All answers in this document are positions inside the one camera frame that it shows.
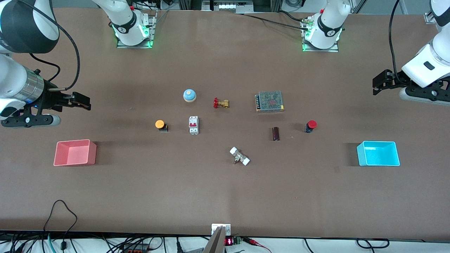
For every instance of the blue service bell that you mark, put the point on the blue service bell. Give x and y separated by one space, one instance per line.
189 95

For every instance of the white circuit breaker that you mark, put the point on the white circuit breaker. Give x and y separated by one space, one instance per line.
193 125

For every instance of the red clip lead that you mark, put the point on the red clip lead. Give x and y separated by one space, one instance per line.
258 243

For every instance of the red digit display module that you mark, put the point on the red digit display module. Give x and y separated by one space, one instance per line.
230 241

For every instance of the pink plastic box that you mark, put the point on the pink plastic box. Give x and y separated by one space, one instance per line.
74 154

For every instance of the cyan plastic box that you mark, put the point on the cyan plastic box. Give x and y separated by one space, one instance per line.
378 154

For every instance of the metal mesh power supply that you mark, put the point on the metal mesh power supply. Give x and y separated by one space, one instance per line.
270 101

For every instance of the yellow push button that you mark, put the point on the yellow push button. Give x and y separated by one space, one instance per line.
160 124

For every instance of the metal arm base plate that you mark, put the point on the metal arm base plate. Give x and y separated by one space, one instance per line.
152 28
321 50

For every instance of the white-capped metal pipe fitting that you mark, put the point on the white-capped metal pipe fitting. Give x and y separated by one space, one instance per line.
239 156

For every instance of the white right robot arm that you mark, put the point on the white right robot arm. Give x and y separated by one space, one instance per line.
14 77

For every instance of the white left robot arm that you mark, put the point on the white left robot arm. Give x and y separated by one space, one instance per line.
432 59

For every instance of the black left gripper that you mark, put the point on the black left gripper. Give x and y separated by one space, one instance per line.
392 79

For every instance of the red push button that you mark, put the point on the red push button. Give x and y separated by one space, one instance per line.
311 124

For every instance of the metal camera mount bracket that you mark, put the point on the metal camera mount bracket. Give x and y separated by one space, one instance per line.
219 230

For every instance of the dark brown cylinder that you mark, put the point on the dark brown cylinder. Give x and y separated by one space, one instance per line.
276 134

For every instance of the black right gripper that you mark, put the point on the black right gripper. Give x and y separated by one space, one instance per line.
50 98

